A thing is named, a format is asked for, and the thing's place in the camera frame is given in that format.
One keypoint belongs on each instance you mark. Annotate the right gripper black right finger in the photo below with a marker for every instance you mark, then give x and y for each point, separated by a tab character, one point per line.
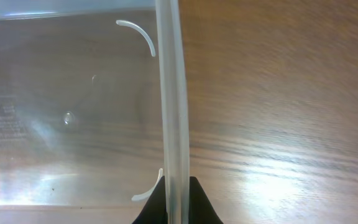
201	210

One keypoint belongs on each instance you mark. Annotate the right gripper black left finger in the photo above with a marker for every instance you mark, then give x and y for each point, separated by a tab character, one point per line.
154	210

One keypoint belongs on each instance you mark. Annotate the clear plastic container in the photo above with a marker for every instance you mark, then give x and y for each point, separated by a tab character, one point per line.
93	112

